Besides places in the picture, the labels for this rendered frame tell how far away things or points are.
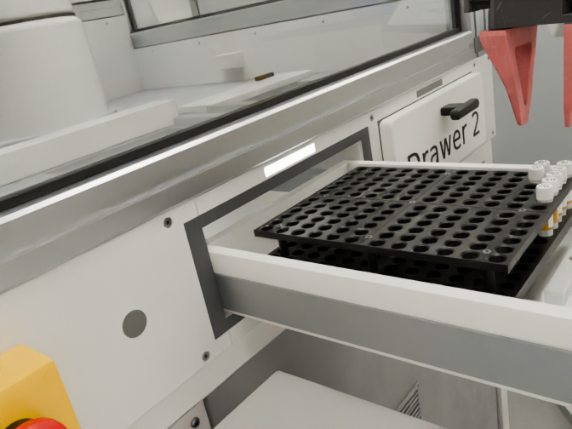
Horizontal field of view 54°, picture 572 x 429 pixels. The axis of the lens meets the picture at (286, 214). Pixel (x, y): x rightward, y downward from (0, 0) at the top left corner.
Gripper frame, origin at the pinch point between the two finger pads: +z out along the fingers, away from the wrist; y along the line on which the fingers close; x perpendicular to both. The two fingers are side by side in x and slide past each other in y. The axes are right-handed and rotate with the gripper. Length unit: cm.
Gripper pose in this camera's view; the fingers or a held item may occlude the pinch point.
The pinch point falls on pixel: (546, 113)
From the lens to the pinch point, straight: 46.4
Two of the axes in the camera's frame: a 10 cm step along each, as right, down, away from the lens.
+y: 7.6, 1.3, -6.3
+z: 1.2, 9.3, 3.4
